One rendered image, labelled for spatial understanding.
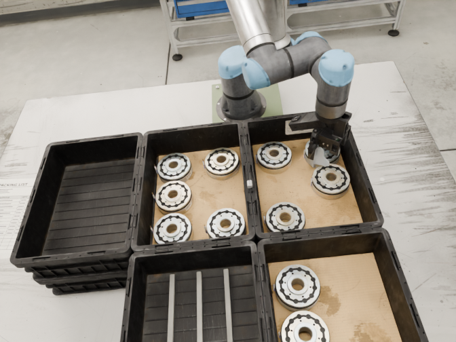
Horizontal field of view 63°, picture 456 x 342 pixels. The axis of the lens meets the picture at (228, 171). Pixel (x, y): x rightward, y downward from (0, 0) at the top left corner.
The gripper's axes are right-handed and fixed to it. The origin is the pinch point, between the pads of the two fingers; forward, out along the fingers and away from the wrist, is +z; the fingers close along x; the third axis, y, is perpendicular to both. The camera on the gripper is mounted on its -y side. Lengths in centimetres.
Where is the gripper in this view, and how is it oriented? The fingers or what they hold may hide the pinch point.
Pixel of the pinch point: (315, 157)
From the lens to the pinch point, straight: 113.5
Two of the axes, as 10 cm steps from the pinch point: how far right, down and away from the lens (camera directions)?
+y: 8.1, 4.1, -4.2
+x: 5.7, -6.8, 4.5
